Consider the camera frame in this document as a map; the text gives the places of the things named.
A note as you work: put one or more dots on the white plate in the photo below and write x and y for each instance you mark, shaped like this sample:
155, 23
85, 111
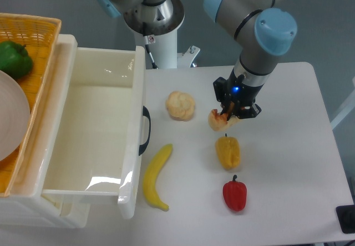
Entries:
15, 115

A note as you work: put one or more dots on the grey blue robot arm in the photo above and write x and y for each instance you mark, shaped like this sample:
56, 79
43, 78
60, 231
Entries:
264, 32

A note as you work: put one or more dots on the white frame at right edge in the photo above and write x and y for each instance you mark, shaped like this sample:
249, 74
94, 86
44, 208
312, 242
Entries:
343, 110

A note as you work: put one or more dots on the black device at table edge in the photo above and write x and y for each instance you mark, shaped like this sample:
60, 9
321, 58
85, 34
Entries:
346, 215

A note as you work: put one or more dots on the yellow bell pepper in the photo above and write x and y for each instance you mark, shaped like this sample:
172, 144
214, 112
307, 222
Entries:
228, 152

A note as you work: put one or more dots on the red bell pepper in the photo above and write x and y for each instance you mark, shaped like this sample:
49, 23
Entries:
235, 194

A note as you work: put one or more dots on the round bread roll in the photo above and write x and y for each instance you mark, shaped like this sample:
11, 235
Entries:
180, 106

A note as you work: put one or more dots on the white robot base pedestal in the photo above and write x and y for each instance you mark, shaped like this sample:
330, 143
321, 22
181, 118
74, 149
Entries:
155, 28

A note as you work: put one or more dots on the black drawer handle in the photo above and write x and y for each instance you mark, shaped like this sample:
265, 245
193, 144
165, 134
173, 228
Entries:
146, 129

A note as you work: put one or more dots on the square toasted bread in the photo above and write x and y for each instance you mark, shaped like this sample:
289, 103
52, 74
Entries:
218, 122

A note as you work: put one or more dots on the white plastic drawer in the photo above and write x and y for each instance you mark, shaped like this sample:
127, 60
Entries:
95, 159

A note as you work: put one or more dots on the yellow banana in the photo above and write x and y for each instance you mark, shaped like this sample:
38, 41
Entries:
152, 172

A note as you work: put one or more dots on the orange woven basket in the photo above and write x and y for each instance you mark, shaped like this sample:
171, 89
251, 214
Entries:
40, 35

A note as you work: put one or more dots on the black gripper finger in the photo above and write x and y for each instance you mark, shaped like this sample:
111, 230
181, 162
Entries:
247, 112
227, 108

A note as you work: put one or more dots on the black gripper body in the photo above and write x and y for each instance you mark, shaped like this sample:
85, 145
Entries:
241, 87

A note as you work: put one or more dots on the white drawer cabinet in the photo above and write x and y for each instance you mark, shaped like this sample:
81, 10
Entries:
26, 205

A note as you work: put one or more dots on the green bell pepper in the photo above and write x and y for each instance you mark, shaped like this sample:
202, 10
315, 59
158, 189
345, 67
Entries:
15, 60

